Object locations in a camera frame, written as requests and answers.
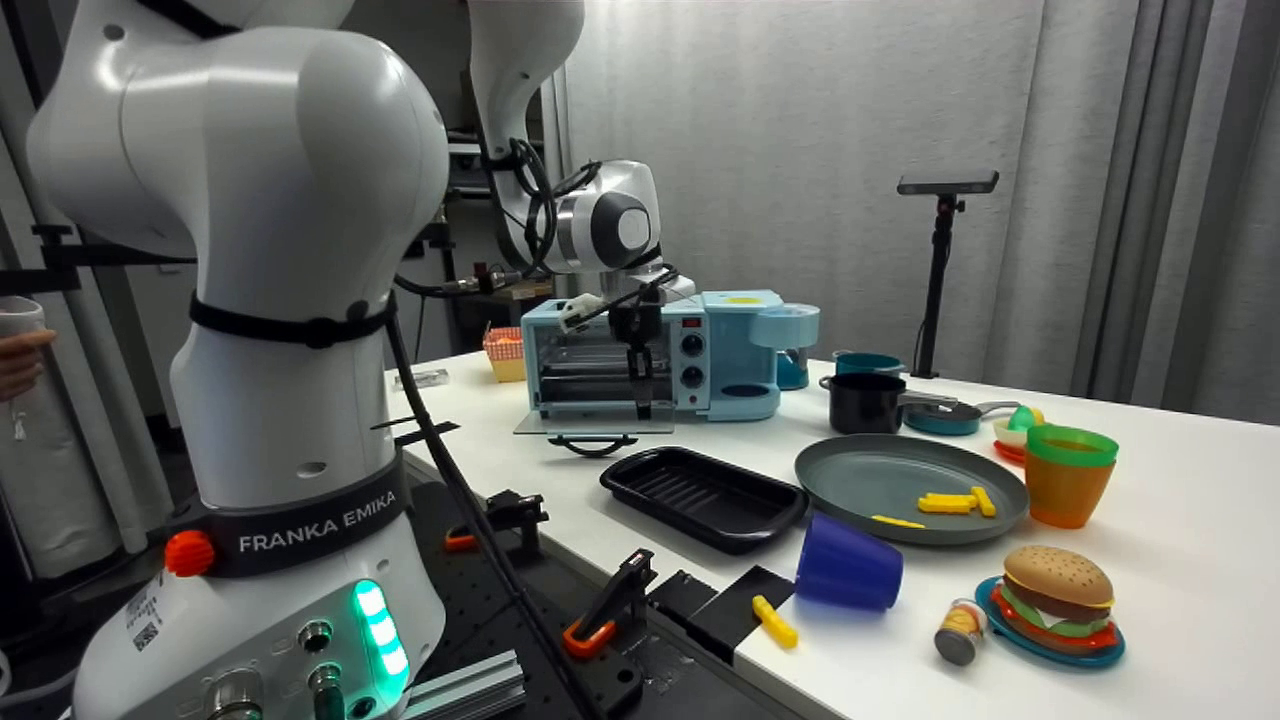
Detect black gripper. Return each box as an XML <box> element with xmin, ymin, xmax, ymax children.
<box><xmin>603</xmin><ymin>293</ymin><xmax>670</xmax><ymax>420</ymax></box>

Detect metal wire oven rack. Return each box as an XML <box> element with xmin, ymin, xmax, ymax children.
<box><xmin>533</xmin><ymin>372</ymin><xmax>633</xmax><ymax>403</ymax></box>

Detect light blue toaster oven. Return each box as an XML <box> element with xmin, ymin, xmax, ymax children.
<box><xmin>515</xmin><ymin>286</ymin><xmax>823</xmax><ymax>428</ymax></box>

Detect bare person hand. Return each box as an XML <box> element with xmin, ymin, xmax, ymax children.
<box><xmin>0</xmin><ymin>328</ymin><xmax>61</xmax><ymax>403</ymax></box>

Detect black ribbed baking tray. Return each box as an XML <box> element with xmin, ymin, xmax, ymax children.
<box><xmin>594</xmin><ymin>443</ymin><xmax>810</xmax><ymax>561</ymax></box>

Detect orange plastic bowl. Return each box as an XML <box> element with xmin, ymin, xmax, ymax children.
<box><xmin>480</xmin><ymin>322</ymin><xmax>533</xmax><ymax>389</ymax></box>

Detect dark metal shelf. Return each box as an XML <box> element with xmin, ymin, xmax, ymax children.
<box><xmin>394</xmin><ymin>125</ymin><xmax>564</xmax><ymax>351</ymax></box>

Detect black toy pot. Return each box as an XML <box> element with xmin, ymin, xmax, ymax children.
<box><xmin>817</xmin><ymin>369</ymin><xmax>911</xmax><ymax>437</ymax></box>

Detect teal toy pot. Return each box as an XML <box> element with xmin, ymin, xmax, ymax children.
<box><xmin>831</xmin><ymin>346</ymin><xmax>907</xmax><ymax>384</ymax></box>

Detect grey round plate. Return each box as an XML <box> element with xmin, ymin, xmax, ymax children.
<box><xmin>792</xmin><ymin>428</ymin><xmax>1034</xmax><ymax>551</ymax></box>

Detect blue plastic cup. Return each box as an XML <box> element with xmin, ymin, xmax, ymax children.
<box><xmin>792</xmin><ymin>506</ymin><xmax>907</xmax><ymax>616</ymax></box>

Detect black perforated mounting board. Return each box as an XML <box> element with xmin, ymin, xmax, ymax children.
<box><xmin>391</xmin><ymin>453</ymin><xmax>845</xmax><ymax>720</ymax></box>

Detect grey curtain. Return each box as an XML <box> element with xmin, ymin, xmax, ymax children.
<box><xmin>534</xmin><ymin>0</ymin><xmax>1280</xmax><ymax>428</ymax></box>

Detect green yellow toy food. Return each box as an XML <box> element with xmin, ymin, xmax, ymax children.
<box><xmin>1001</xmin><ymin>403</ymin><xmax>1050</xmax><ymax>453</ymax></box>

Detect small toy food can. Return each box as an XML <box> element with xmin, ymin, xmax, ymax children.
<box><xmin>929</xmin><ymin>594</ymin><xmax>987</xmax><ymax>667</ymax></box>

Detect orange cup green rim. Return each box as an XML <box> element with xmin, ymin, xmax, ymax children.
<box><xmin>1020</xmin><ymin>420</ymin><xmax>1124</xmax><ymax>530</ymax></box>

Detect small teal plate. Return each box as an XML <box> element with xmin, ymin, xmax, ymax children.
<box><xmin>966</xmin><ymin>570</ymin><xmax>1126</xmax><ymax>676</ymax></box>

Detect toy hamburger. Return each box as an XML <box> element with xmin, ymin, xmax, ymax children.
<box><xmin>991</xmin><ymin>538</ymin><xmax>1118</xmax><ymax>648</ymax></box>

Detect black clamp orange handle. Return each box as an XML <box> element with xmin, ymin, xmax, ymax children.
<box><xmin>441</xmin><ymin>489</ymin><xmax>552</xmax><ymax>564</ymax></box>
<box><xmin>554</xmin><ymin>545</ymin><xmax>662</xmax><ymax>667</ymax></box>

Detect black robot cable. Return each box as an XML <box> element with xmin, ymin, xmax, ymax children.
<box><xmin>374</xmin><ymin>297</ymin><xmax>608</xmax><ymax>720</ymax></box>

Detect teal pan silver handle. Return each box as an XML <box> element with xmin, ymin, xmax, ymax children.
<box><xmin>901</xmin><ymin>390</ymin><xmax>1029</xmax><ymax>440</ymax></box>

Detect black camera tripod stand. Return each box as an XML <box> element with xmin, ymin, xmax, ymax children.
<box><xmin>891</xmin><ymin>169</ymin><xmax>1005</xmax><ymax>379</ymax></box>

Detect aluminium profile rail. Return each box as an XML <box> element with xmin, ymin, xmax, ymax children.
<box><xmin>394</xmin><ymin>648</ymin><xmax>533</xmax><ymax>720</ymax></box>

